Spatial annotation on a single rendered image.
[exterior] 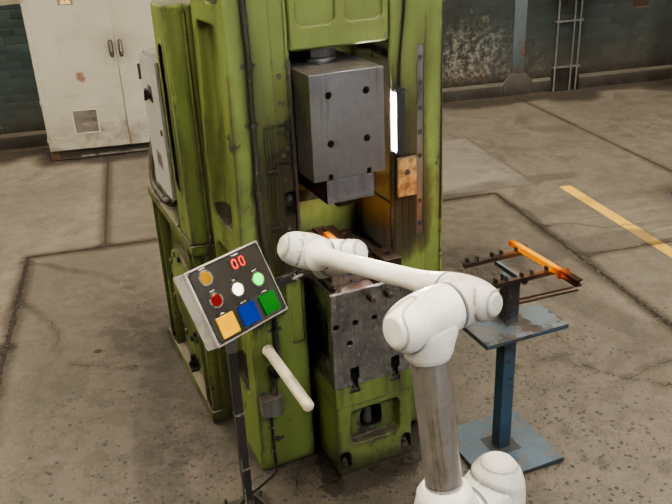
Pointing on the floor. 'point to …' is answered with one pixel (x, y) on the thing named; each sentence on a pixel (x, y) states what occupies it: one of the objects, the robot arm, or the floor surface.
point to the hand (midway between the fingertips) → (283, 280)
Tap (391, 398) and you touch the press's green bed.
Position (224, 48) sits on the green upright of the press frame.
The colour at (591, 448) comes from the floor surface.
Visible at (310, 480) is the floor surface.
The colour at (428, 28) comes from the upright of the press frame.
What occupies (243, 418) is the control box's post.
